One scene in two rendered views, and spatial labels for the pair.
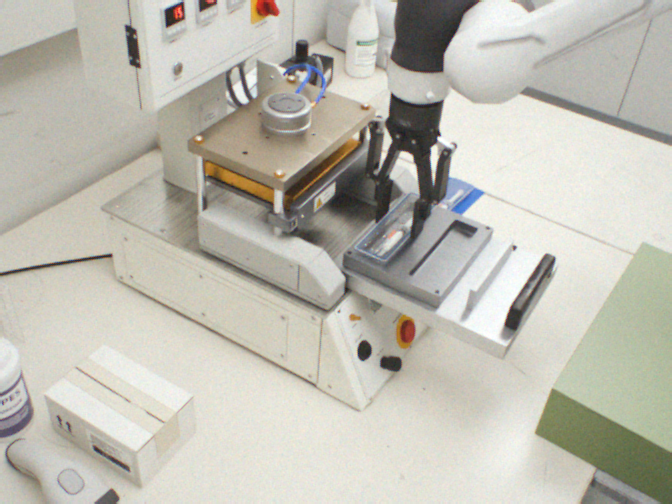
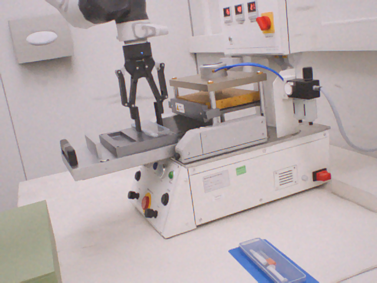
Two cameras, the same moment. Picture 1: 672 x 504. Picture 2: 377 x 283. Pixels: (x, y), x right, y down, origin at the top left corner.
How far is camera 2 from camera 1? 2.02 m
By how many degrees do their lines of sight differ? 108
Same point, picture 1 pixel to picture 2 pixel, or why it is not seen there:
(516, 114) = not seen: outside the picture
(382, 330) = (144, 183)
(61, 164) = (357, 131)
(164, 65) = (226, 35)
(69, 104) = (366, 99)
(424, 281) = (112, 135)
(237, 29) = (255, 33)
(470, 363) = (113, 232)
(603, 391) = (19, 211)
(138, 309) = not seen: hidden behind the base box
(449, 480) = (73, 211)
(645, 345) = (8, 233)
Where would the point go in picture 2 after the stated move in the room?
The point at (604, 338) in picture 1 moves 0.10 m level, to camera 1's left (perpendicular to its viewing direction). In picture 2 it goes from (35, 220) to (69, 204)
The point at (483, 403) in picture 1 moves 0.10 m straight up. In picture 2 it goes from (88, 229) to (81, 196)
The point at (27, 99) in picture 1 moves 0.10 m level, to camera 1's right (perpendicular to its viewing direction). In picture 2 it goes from (347, 84) to (337, 89)
